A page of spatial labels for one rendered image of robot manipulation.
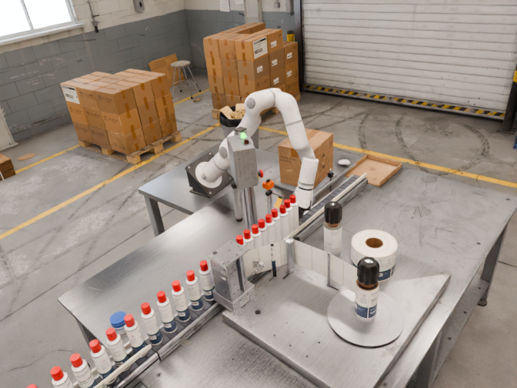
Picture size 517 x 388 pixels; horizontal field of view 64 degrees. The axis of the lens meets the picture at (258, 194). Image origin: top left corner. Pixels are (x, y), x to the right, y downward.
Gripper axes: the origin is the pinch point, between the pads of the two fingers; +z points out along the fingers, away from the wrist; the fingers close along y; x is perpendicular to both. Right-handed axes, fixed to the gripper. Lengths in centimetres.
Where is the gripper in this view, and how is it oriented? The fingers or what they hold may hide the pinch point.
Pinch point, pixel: (300, 214)
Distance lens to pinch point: 227.5
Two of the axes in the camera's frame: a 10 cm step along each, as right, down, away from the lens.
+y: 7.4, 2.9, -6.0
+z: -1.4, 9.5, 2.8
